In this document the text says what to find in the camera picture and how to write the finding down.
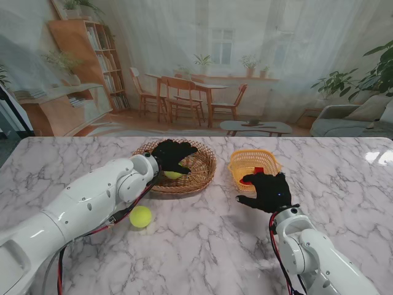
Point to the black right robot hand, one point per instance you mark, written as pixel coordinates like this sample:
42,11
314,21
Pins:
273,192

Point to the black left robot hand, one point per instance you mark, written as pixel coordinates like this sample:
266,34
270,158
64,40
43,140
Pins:
172,153

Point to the yellow-green tennis ball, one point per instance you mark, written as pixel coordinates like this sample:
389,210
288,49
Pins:
140,216
172,175

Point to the red toy block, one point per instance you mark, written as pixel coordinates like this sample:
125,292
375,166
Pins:
258,170
245,182

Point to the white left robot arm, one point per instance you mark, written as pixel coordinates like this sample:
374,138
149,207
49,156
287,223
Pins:
92,190

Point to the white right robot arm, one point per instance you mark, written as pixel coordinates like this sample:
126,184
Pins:
322,258

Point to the brown oval wicker basket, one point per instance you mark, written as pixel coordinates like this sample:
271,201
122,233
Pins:
199,166

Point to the yellow plastic mesh basket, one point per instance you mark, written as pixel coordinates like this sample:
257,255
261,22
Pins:
245,158

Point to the printed room scene backdrop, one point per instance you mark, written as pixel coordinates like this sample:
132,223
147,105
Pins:
184,46

